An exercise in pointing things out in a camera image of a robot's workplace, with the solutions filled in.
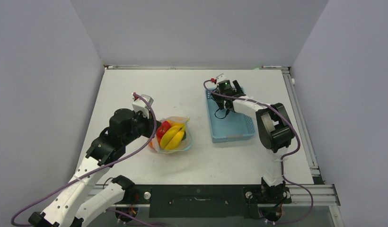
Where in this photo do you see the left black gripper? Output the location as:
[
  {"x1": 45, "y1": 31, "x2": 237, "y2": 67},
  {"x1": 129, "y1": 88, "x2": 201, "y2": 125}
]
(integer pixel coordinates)
[{"x1": 122, "y1": 109, "x2": 161, "y2": 146}]

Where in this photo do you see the red apple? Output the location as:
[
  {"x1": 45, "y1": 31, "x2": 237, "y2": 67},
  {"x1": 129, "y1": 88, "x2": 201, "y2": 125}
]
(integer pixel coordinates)
[{"x1": 156, "y1": 121, "x2": 171, "y2": 140}]

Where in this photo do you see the yellow banana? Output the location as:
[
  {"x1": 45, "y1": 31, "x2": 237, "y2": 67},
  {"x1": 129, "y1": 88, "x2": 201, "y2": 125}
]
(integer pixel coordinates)
[{"x1": 159, "y1": 125, "x2": 186, "y2": 150}]

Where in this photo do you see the clear zip top bag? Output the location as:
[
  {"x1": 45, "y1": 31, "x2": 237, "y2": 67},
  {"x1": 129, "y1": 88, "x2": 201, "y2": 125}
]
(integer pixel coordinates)
[{"x1": 148, "y1": 116, "x2": 193, "y2": 154}]

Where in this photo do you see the blue plastic basket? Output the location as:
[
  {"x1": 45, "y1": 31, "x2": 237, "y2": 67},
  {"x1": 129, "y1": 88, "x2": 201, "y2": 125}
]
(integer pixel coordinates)
[{"x1": 205, "y1": 91, "x2": 255, "y2": 143}]

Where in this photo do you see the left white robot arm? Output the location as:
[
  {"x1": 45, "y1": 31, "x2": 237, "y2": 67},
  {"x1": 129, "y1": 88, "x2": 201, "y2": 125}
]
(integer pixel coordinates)
[{"x1": 28, "y1": 106, "x2": 160, "y2": 227}]

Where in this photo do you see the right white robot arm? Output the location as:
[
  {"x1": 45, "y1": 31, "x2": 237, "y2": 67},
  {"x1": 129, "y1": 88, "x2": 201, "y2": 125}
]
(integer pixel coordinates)
[{"x1": 211, "y1": 79, "x2": 294, "y2": 203}]

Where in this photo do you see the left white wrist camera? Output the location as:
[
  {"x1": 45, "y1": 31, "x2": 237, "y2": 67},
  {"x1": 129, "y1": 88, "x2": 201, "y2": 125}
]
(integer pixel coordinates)
[{"x1": 132, "y1": 92, "x2": 154, "y2": 119}]

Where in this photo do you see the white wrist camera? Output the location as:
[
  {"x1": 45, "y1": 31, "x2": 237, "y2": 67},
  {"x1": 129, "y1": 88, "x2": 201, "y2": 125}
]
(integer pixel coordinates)
[
  {"x1": 132, "y1": 92, "x2": 154, "y2": 119},
  {"x1": 211, "y1": 73, "x2": 226, "y2": 84}
]

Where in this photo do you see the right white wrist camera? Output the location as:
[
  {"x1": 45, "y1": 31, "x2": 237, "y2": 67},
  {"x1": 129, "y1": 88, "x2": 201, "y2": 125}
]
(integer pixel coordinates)
[{"x1": 211, "y1": 73, "x2": 226, "y2": 84}]

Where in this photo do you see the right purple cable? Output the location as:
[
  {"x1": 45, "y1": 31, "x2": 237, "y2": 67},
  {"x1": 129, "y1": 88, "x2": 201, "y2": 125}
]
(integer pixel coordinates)
[{"x1": 203, "y1": 79, "x2": 314, "y2": 225}]

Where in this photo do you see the purple cable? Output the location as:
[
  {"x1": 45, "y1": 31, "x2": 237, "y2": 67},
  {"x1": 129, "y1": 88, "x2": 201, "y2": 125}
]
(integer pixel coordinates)
[
  {"x1": 10, "y1": 92, "x2": 158, "y2": 227},
  {"x1": 203, "y1": 79, "x2": 314, "y2": 225}
]

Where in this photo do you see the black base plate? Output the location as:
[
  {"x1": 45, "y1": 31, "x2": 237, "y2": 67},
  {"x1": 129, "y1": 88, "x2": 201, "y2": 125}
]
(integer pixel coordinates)
[{"x1": 128, "y1": 184, "x2": 270, "y2": 219}]

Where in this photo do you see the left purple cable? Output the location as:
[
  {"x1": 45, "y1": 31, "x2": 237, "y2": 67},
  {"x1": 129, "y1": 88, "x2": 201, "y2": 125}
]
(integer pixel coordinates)
[{"x1": 10, "y1": 92, "x2": 158, "y2": 227}]

